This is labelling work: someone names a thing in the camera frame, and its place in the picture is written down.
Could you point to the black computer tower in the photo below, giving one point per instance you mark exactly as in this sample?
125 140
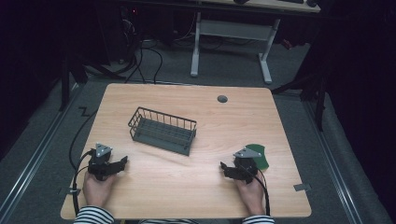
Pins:
123 28

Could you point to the metal floor rail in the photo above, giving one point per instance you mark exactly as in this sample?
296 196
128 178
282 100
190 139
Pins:
34 158
334 161

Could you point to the white-legged desk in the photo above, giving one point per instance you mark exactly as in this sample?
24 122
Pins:
233 29

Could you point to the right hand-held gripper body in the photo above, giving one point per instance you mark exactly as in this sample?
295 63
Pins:
246 166

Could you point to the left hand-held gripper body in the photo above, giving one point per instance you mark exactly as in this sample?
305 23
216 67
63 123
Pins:
100 165

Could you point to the black metal stand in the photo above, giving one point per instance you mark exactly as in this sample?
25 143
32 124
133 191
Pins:
314 93
67 77

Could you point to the person's right hand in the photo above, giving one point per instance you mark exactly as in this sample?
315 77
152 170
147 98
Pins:
251 197

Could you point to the person's left hand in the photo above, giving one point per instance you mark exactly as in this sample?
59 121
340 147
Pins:
98 191

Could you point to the green scouring pad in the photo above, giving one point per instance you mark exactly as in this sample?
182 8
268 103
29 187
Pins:
261 157

